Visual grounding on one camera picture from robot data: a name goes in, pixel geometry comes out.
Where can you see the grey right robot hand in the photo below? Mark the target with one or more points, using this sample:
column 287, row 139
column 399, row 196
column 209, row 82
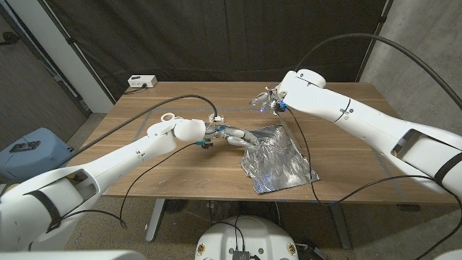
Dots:
column 270, row 99

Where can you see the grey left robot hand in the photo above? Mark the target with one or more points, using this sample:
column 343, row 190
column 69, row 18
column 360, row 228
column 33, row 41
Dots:
column 236, row 136

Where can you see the crinkled aluminum foil sheet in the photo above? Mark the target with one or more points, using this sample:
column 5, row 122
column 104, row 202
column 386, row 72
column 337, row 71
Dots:
column 278, row 162

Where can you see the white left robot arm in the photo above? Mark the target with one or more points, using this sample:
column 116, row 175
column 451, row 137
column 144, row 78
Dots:
column 122, row 162

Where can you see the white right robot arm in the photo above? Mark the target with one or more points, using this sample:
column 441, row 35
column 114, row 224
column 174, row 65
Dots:
column 361, row 119

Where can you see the grey tape outline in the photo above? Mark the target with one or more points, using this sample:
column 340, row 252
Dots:
column 234, row 108

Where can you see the black backdrop curtain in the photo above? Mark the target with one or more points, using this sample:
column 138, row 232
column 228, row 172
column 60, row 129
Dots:
column 216, row 36

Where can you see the black round fan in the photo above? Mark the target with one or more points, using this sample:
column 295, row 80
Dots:
column 176, row 206

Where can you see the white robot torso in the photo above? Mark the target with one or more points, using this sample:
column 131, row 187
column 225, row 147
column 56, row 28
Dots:
column 249, row 234

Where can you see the white power outlet box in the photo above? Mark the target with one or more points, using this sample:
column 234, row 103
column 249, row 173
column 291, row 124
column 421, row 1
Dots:
column 141, row 81

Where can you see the white table leg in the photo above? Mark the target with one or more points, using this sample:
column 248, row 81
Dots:
column 154, row 220

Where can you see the black floor device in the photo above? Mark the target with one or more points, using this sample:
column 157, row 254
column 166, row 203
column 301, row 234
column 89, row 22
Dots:
column 310, row 251

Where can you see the black backdrop stand pole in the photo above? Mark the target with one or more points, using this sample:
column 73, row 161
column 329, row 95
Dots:
column 70, row 40
column 382, row 18

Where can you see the grey table leg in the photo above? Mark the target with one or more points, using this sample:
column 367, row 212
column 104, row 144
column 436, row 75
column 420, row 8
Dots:
column 341, row 227

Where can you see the blue plastic case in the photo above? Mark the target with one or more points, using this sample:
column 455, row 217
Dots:
column 47, row 153

